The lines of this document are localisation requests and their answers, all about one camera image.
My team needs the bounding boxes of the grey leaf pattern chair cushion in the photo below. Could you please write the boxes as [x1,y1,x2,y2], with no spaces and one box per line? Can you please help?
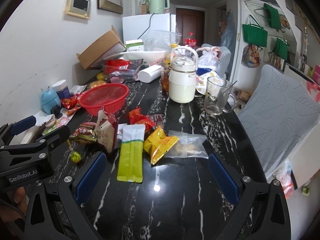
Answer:
[238,64,319,178]

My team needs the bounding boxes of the white mini fridge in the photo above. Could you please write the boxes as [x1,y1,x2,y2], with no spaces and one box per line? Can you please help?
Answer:
[123,13,181,45]

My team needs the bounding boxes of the pink green leaflet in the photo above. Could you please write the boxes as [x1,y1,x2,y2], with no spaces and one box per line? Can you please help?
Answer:
[41,107,80,135]

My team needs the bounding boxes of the blue jar white lid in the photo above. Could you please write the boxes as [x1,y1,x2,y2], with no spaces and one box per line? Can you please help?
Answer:
[52,80,71,100]

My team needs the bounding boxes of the white cylinder container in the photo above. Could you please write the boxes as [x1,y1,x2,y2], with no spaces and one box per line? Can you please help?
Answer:
[138,64,162,83]

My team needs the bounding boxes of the clear zip bag with snack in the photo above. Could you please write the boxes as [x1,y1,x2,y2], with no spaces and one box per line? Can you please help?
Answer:
[164,130,208,159]

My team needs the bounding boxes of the clear large zip bag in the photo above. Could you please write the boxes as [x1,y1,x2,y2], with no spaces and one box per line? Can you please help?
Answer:
[144,30,182,51]

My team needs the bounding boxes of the brown entrance door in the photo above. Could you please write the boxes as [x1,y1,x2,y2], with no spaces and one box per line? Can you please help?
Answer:
[176,8,205,47]

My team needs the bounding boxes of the green red date snack bag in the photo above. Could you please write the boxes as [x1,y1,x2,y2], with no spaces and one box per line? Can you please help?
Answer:
[69,122,97,144]

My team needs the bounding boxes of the cream white kettle jug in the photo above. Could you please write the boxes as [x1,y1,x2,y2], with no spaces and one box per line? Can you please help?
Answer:
[169,46,199,104]

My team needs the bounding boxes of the white desiccant packet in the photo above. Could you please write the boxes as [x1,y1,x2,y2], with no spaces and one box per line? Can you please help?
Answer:
[70,85,87,96]

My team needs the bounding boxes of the red sauce sachet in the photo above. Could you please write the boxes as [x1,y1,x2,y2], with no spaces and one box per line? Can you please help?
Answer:
[60,94,82,109]

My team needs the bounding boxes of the person left hand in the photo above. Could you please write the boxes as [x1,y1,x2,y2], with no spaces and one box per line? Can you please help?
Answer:
[1,187,28,223]

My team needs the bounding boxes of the red cola bottle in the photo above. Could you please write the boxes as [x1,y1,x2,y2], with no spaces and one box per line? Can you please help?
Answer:
[184,33,197,48]

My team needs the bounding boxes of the amber drink plastic bottle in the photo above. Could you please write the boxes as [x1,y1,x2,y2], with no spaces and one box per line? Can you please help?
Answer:
[161,43,178,92]

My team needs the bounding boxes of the dark brown chocolate bar packet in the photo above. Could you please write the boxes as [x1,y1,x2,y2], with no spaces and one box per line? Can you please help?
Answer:
[147,114,165,132]

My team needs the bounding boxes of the red snack bag in tray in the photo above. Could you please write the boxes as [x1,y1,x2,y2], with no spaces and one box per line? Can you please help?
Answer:
[105,59,130,74]

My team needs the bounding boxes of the lower green tote bag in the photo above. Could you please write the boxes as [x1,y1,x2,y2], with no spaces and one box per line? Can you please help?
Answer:
[272,38,290,61]

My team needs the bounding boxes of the blue robot shaped gadget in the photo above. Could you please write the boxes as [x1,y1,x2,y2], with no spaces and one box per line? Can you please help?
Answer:
[41,85,62,119]

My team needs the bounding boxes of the yellow snack packet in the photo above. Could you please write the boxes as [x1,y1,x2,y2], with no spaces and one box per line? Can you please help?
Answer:
[143,126,179,165]

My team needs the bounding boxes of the yellow crispy snack bag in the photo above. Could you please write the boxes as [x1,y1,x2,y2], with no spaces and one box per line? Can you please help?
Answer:
[89,80,106,89]

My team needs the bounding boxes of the green yellow white sachet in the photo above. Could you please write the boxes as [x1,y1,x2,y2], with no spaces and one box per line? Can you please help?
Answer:
[117,124,145,183]

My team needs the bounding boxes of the red cartoon candy packet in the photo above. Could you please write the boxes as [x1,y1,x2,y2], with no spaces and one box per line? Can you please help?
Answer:
[129,107,156,132]

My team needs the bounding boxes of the clear plastic tray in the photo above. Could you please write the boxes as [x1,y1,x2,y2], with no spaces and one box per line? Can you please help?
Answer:
[104,59,143,83]

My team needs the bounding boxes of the green lollipop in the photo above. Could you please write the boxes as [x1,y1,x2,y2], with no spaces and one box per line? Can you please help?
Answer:
[67,140,81,164]

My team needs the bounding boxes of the green electric kettle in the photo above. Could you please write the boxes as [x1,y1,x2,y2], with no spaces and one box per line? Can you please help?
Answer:
[144,0,170,14]

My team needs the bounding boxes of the glass mug with cartoon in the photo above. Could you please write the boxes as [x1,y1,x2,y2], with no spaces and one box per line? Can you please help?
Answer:
[203,76,237,116]

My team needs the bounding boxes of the brown cardboard box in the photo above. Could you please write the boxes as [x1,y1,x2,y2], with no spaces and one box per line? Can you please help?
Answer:
[77,25,126,70]

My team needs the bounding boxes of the green white medicine box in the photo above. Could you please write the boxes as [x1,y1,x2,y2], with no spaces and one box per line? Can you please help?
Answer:
[125,39,144,51]

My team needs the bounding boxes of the yellow lemon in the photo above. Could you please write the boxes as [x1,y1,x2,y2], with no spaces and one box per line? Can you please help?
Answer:
[96,73,105,80]

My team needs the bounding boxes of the red plastic basket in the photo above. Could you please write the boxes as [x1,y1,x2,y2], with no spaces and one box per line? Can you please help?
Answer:
[79,83,129,116]

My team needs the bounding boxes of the wall intercom panel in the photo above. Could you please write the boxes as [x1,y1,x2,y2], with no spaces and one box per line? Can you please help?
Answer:
[65,0,91,20]

